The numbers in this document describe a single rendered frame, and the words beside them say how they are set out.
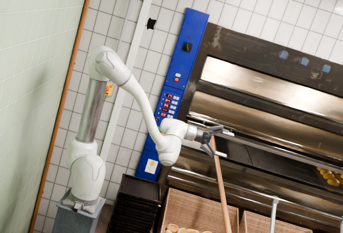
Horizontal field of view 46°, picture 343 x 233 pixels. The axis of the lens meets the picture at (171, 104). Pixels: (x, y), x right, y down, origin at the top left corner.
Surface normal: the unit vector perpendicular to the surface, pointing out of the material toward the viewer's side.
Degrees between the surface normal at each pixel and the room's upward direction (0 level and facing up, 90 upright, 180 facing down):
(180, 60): 90
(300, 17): 90
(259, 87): 70
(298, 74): 90
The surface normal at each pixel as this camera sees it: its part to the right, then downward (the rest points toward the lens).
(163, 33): -0.04, 0.26
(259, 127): 0.07, -0.07
